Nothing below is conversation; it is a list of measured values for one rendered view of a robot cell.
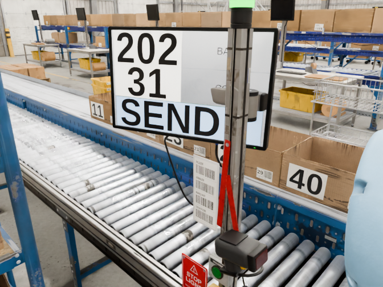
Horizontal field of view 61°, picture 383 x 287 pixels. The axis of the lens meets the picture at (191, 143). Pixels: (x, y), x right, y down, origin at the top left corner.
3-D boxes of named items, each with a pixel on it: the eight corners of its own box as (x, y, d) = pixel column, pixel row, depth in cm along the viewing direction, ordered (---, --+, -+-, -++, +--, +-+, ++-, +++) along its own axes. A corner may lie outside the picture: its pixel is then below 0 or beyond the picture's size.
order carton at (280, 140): (209, 163, 166) (210, 131, 160) (243, 147, 186) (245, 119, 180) (277, 189, 141) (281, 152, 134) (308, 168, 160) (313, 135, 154)
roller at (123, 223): (110, 225, 136) (114, 237, 136) (195, 183, 171) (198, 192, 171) (105, 226, 139) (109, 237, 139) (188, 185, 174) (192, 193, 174)
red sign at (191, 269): (182, 286, 101) (181, 253, 97) (183, 285, 102) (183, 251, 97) (221, 316, 91) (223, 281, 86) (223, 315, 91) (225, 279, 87)
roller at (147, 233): (131, 253, 128) (125, 248, 132) (216, 203, 163) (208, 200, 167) (130, 242, 127) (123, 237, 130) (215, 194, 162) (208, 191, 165)
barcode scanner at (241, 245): (255, 295, 72) (253, 254, 69) (214, 274, 80) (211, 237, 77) (271, 279, 76) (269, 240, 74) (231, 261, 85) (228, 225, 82)
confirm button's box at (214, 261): (206, 276, 88) (207, 255, 86) (214, 270, 90) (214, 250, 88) (226, 289, 84) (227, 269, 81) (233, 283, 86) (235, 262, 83)
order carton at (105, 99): (90, 118, 242) (88, 95, 236) (122, 110, 262) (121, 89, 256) (121, 129, 216) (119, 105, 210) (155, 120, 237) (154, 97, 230)
